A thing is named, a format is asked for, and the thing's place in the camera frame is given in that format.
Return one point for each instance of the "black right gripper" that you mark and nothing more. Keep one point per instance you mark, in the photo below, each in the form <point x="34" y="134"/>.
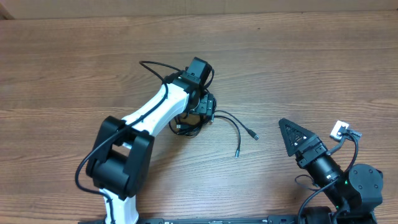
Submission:
<point x="307" y="152"/>

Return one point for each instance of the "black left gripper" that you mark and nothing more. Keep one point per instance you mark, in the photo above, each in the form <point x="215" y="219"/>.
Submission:
<point x="206" y="103"/>

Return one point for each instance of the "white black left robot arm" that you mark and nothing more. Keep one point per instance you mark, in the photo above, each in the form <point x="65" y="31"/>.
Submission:
<point x="119" y="161"/>

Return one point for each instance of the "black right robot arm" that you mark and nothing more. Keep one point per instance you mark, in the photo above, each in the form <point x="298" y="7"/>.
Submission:
<point x="339" y="195"/>

